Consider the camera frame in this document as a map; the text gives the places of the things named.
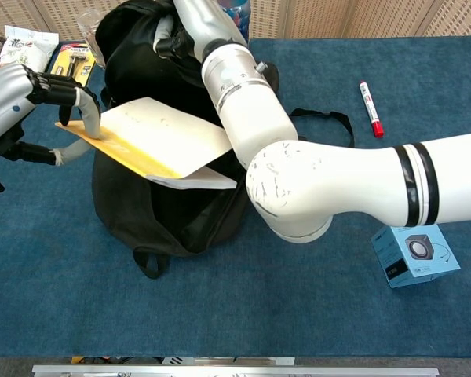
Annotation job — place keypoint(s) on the white and yellow envelope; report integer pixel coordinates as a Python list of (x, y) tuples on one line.
[(161, 133)]

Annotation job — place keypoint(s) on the light blue speaker box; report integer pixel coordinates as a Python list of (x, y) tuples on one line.
[(412, 255)]

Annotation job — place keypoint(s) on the aluminium profile rail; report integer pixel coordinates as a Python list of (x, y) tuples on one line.
[(235, 371)]

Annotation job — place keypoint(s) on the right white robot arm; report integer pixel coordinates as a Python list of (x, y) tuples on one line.
[(290, 184)]

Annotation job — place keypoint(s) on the blue drink bottle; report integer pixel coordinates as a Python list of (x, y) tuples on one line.
[(241, 15)]

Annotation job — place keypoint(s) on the black fabric backpack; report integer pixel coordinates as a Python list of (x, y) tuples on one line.
[(141, 220)]

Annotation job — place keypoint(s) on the red white marker pen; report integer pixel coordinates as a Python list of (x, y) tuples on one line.
[(371, 110)]

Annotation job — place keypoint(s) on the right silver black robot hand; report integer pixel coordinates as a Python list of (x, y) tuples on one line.
[(204, 19)]

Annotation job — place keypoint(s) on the clear plastic cup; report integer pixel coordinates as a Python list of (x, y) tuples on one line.
[(89, 31)]

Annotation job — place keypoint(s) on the yellow razor blister pack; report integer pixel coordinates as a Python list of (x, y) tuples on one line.
[(72, 63)]

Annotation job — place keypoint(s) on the white snack bag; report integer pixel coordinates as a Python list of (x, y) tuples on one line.
[(25, 51)]

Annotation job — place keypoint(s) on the beige wicker folding screen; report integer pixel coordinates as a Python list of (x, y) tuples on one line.
[(337, 17)]

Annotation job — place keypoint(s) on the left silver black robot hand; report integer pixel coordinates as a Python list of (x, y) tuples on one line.
[(4, 102)]

